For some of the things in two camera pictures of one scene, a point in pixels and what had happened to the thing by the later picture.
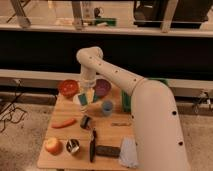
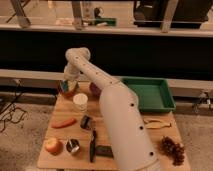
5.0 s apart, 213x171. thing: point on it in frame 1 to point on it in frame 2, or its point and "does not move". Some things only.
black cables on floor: [16, 115] does not move
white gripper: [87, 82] to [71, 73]
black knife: [93, 146] does not move
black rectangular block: [107, 151] does not move
